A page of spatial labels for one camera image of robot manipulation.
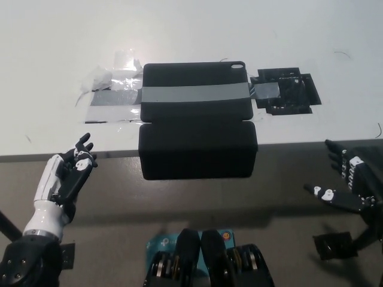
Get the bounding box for crumpled clear plastic tape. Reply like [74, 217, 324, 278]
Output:
[74, 50, 144, 104]

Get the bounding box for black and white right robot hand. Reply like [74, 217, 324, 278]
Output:
[303, 139, 383, 214]

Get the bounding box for black tape patch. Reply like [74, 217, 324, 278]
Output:
[250, 67, 323, 115]

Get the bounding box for grey duct tape strip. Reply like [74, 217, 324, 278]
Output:
[89, 82, 281, 107]

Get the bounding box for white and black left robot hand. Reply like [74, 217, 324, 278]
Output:
[23, 133, 98, 242]

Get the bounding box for black table foot plate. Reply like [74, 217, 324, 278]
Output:
[59, 242, 75, 270]
[312, 231, 358, 260]

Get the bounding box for black folding tablet cover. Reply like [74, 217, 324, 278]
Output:
[138, 61, 259, 181]

